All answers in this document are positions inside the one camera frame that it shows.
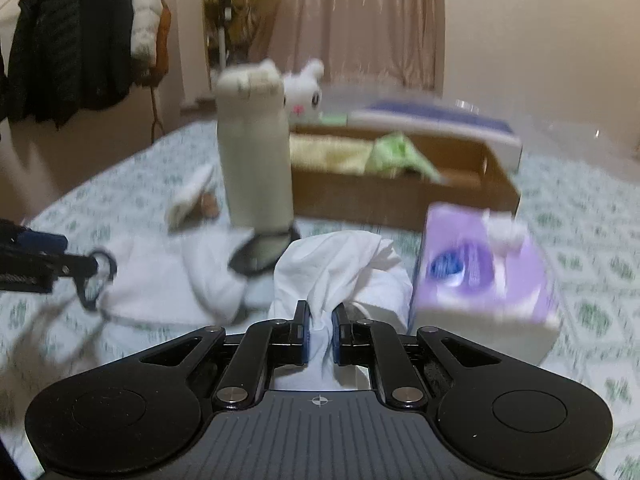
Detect purple tissue pack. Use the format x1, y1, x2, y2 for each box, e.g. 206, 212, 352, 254
409, 203, 561, 365

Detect white cloth bag black handles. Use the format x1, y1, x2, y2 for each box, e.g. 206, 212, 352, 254
74, 219, 417, 392

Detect cream thermos bottle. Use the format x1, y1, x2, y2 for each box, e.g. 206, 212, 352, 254
215, 60, 294, 233

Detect brown cardboard box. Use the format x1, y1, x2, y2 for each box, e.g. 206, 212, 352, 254
291, 125, 521, 231

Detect black puffer jacket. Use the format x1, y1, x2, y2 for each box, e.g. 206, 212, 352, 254
1, 0, 134, 128

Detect yellow towel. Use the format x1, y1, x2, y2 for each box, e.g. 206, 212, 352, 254
290, 133, 373, 174

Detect patterned green white tablecloth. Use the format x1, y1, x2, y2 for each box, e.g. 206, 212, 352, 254
1, 122, 639, 479

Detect brown jacket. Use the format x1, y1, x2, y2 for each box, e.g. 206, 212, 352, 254
136, 0, 171, 88

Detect white puffer jacket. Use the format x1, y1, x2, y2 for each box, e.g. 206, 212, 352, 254
130, 0, 163, 67

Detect white plush bunny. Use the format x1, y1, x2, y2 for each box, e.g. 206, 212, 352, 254
258, 58, 324, 124

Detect blue and white flat box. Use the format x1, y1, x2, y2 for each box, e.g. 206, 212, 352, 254
347, 101, 523, 172

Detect wooden bookshelf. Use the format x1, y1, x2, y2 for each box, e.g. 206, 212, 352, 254
203, 0, 244, 72

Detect small green box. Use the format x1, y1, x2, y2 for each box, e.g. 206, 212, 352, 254
319, 113, 348, 127

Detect light green cloth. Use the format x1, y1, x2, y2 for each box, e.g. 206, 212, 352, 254
364, 131, 444, 183

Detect beige curtain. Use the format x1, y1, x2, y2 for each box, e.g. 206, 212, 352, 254
248, 0, 445, 94

